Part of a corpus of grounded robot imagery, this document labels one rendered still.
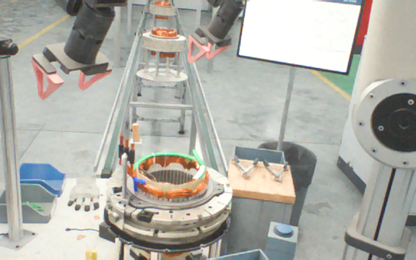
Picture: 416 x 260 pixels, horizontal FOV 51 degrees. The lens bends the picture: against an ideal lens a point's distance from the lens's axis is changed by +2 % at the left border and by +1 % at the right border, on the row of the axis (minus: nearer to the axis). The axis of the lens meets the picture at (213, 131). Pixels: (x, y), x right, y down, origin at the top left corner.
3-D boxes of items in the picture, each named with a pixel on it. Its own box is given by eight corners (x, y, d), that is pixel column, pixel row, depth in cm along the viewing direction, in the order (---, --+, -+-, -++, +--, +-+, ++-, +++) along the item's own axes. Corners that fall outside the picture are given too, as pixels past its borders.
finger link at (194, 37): (176, 55, 121) (192, 28, 116) (191, 52, 127) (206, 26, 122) (193, 71, 120) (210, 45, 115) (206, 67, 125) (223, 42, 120)
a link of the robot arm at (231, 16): (240, 5, 112) (250, 4, 116) (222, -12, 113) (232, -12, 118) (226, 27, 115) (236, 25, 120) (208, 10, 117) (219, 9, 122)
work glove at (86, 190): (76, 179, 173) (76, 173, 173) (106, 180, 175) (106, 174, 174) (63, 211, 151) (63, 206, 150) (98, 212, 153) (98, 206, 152)
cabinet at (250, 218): (220, 234, 148) (229, 165, 138) (275, 241, 147) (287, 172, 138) (217, 271, 130) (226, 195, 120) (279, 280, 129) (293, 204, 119)
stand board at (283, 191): (228, 165, 138) (230, 157, 138) (287, 172, 138) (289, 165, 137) (225, 195, 120) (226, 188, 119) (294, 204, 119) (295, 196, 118)
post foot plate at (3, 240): (38, 235, 138) (38, 232, 138) (17, 250, 130) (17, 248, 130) (14, 227, 141) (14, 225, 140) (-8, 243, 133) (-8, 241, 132)
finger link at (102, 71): (50, 81, 86) (66, 44, 81) (78, 76, 92) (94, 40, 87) (72, 105, 84) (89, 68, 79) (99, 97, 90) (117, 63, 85)
